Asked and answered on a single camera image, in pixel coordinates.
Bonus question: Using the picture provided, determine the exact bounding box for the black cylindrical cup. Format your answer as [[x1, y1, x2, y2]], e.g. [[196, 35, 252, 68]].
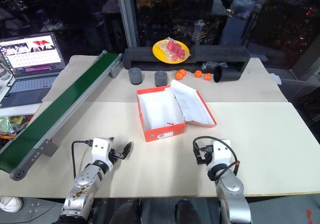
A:
[[212, 65, 242, 84]]

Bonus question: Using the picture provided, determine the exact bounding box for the white paper slip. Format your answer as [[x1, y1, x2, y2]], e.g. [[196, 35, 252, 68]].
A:
[[268, 73, 284, 85]]

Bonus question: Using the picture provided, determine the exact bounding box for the dark grey foam cylinder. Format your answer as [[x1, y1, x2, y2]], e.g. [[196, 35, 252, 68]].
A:
[[154, 70, 169, 88], [128, 67, 143, 86]]

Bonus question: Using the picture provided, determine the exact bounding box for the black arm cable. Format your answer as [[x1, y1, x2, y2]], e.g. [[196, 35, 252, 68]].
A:
[[192, 136, 241, 176], [71, 139, 95, 182]]

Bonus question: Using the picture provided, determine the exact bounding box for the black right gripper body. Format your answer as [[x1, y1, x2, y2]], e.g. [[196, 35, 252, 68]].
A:
[[196, 150, 213, 165]]

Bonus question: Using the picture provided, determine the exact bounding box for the metal window pillar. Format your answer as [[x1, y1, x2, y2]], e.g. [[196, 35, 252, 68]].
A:
[[116, 0, 140, 47]]

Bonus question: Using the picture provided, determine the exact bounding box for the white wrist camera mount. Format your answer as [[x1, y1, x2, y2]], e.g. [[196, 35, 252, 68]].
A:
[[209, 139, 232, 171], [90, 137, 114, 170]]

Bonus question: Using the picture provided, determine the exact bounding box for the yellow round plate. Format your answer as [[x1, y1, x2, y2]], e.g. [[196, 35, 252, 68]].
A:
[[152, 39, 192, 65]]

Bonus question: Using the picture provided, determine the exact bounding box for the long black foam block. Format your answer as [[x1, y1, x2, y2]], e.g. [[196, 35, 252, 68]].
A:
[[123, 45, 251, 72]]

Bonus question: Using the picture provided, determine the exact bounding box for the white sneaker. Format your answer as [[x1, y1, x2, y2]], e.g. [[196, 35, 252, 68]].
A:
[[0, 196, 24, 213]]

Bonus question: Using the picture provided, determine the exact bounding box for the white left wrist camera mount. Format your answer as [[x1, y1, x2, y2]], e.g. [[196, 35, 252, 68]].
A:
[[90, 137, 114, 170]]

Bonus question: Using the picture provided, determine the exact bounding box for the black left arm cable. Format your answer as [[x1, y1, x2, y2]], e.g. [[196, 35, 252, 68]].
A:
[[71, 139, 95, 182]]

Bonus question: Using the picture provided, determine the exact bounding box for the colourful packets pile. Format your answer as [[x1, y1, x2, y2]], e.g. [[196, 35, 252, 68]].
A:
[[0, 114, 34, 140]]

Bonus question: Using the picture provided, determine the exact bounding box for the bag of red pieces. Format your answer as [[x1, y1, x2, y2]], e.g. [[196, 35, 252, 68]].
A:
[[157, 37, 192, 62]]

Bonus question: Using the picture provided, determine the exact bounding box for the orange shoe box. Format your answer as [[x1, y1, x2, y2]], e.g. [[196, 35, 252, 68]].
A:
[[135, 79, 218, 143]]

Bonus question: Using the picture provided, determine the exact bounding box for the grey open laptop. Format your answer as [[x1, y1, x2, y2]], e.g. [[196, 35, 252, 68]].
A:
[[0, 32, 67, 109]]

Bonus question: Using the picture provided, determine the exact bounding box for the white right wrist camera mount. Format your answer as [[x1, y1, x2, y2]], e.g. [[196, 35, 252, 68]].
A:
[[209, 139, 232, 171]]

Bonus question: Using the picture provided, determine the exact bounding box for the green conveyor belt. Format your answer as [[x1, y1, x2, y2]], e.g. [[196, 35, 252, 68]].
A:
[[0, 50, 124, 182]]

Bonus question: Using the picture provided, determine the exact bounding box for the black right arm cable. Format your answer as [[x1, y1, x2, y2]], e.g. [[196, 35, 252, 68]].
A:
[[192, 136, 241, 176]]

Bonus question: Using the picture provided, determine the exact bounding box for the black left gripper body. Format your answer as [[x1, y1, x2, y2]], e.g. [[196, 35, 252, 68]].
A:
[[108, 147, 126, 164]]

